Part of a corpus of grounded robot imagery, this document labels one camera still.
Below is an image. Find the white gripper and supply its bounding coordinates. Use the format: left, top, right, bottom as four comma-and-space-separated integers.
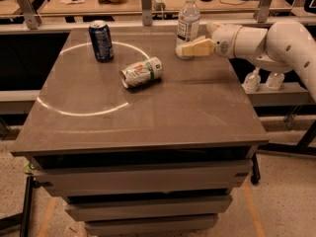
176, 22, 242, 58

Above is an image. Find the clear plastic water bottle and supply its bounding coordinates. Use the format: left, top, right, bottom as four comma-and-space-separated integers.
176, 0, 200, 59

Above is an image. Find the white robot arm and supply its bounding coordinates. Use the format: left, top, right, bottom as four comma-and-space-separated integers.
176, 20, 316, 101

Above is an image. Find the left sanitizer bottle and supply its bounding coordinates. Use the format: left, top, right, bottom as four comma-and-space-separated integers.
242, 67, 261, 93

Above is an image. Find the sanitizer bottle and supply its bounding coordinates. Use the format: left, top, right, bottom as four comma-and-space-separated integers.
266, 72, 284, 90
242, 67, 261, 93

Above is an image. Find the right sanitizer bottle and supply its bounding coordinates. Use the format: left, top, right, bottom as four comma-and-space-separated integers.
266, 72, 284, 90

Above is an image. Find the white power strip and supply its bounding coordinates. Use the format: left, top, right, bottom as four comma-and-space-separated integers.
151, 0, 165, 11

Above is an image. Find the white green crushed can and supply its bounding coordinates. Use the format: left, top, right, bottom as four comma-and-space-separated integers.
120, 57, 164, 89

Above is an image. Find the blue soda can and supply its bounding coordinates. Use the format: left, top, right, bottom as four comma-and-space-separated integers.
89, 20, 114, 62

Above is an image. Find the grey drawer cabinet table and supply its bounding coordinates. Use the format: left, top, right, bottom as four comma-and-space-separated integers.
12, 29, 268, 236

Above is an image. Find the middle metal bracket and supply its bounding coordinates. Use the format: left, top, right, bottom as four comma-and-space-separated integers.
141, 0, 152, 26

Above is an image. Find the left metal bracket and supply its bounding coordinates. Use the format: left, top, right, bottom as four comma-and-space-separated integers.
16, 0, 41, 30

